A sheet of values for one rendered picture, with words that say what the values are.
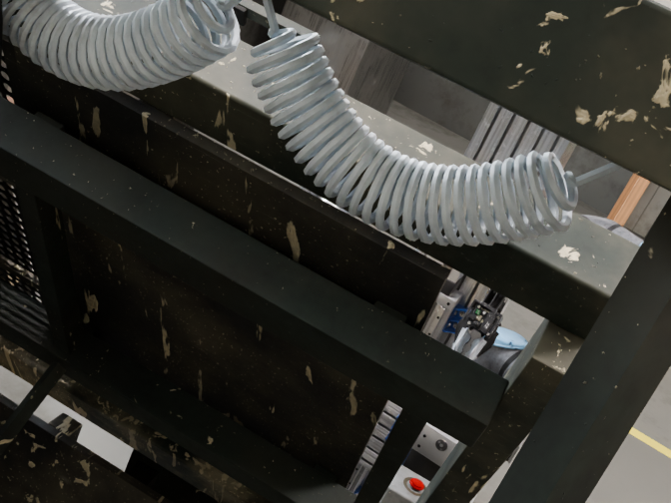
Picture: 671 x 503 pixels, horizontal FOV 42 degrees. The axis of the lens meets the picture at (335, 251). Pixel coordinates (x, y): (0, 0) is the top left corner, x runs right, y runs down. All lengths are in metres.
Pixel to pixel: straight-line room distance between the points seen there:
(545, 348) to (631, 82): 0.59
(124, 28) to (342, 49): 7.06
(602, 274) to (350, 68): 6.79
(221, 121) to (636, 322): 0.70
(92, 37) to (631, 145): 0.46
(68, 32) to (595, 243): 0.66
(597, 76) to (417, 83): 9.97
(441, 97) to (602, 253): 9.40
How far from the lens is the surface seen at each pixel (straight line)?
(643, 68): 0.59
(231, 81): 1.15
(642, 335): 0.63
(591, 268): 1.08
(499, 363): 2.43
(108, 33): 0.79
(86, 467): 2.12
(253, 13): 1.38
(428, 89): 10.51
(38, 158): 1.35
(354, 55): 7.77
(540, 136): 2.49
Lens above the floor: 2.20
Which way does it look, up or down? 23 degrees down
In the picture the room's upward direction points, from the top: 25 degrees clockwise
